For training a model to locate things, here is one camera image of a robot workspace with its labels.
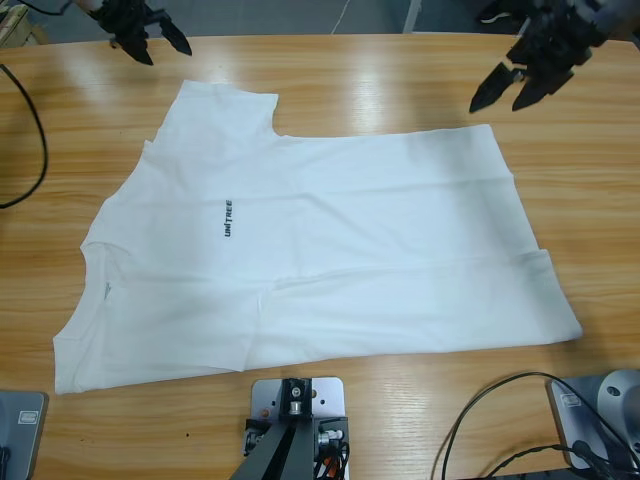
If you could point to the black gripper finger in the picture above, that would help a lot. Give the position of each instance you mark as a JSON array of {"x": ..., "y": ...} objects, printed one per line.
[
  {"x": 495, "y": 87},
  {"x": 540, "y": 89},
  {"x": 172, "y": 35},
  {"x": 135, "y": 49}
]

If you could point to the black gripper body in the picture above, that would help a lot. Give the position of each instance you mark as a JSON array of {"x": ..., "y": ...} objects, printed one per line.
[
  {"x": 560, "y": 40},
  {"x": 127, "y": 20}
]

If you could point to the white T-shirt with black logo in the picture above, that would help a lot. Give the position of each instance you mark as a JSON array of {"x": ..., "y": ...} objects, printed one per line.
[{"x": 325, "y": 225}]

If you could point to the black shoe with white sole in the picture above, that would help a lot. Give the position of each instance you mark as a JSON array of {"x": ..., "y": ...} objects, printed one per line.
[{"x": 492, "y": 19}]

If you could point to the white table leg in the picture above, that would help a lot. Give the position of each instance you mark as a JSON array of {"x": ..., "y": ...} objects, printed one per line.
[{"x": 411, "y": 15}]

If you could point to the wooden pallet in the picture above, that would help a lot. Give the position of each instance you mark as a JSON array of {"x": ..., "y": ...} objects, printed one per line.
[{"x": 15, "y": 30}]

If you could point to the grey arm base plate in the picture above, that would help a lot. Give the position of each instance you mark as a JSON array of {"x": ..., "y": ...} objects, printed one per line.
[
  {"x": 30, "y": 440},
  {"x": 562, "y": 425}
]

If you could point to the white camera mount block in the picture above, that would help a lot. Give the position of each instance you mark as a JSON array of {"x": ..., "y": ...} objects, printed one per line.
[{"x": 330, "y": 395}]

